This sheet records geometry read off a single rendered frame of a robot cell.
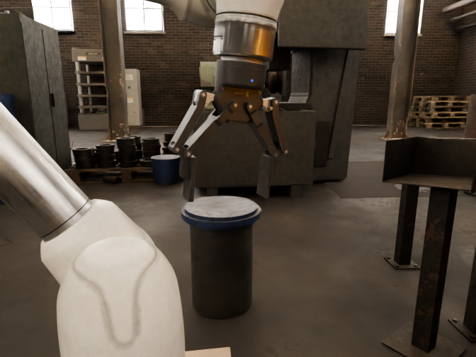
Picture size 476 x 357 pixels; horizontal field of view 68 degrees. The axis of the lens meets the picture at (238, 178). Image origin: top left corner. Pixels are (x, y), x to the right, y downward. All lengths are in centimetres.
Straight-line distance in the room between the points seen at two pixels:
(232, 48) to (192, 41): 1018
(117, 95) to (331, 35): 487
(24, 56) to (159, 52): 750
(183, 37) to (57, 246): 1021
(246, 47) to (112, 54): 688
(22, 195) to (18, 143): 8
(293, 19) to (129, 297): 297
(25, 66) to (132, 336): 316
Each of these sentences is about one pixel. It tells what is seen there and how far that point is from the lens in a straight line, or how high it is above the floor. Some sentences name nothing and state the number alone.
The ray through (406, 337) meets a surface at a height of 1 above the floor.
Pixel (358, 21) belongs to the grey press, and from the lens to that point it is 349.
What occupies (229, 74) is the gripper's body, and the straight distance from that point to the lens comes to 53.
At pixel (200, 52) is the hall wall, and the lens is 1065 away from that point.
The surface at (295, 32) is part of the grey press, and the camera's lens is 324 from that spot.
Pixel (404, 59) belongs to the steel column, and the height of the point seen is 157.
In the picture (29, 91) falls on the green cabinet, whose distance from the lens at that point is 350.
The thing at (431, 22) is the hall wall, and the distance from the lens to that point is 1240.
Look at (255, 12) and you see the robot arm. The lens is 53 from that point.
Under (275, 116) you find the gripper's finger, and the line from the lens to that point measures 58.
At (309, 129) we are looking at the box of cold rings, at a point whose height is 59.
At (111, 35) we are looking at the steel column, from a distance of 741.
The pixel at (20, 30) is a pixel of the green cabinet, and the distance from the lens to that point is 353.
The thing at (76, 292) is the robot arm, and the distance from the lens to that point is 48.
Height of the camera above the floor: 86
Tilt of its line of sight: 13 degrees down
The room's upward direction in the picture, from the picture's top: straight up
